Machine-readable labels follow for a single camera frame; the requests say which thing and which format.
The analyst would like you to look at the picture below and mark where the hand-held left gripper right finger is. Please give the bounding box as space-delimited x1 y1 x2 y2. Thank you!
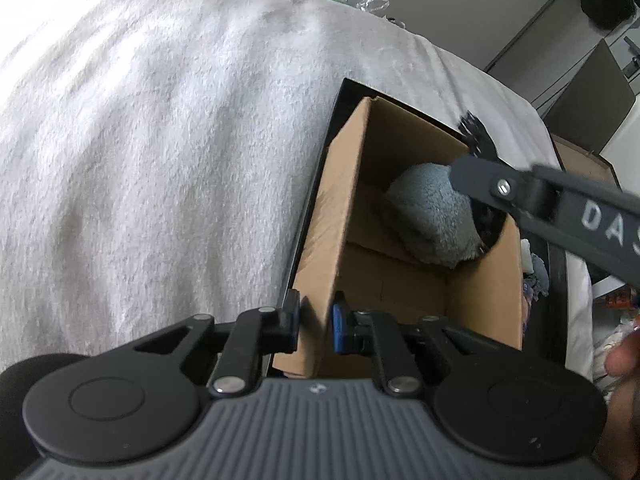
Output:
330 290 507 397

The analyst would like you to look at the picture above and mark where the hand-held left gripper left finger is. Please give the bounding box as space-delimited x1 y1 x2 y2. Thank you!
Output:
124 290 302 399

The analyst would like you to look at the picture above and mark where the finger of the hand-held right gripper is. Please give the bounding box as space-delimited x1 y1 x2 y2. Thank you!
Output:
449 152 562 223

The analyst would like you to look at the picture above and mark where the black ruffled cloth piece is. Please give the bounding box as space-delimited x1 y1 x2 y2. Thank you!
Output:
458 109 507 257

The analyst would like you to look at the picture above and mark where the grey-blue fuzzy cloth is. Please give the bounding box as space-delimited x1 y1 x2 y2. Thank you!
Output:
382 164 485 269

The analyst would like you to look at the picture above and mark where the brown cardboard box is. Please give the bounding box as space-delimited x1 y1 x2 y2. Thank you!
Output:
272 95 527 381

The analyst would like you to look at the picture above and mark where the black tray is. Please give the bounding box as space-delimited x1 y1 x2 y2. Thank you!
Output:
267 77 571 382

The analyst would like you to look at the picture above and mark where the small blue-grey cloth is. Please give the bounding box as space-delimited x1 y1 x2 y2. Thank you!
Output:
530 254 552 295

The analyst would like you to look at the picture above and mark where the person's right hand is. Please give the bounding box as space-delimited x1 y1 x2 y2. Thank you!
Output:
592 339 640 480

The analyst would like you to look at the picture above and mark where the shallow brown framed box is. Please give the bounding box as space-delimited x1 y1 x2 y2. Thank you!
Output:
550 132 617 177

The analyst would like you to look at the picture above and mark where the white fleece blanket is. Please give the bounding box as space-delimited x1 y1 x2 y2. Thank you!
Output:
0 0 610 401

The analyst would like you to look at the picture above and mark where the black door handle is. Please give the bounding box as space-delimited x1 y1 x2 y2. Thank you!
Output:
622 35 640 80

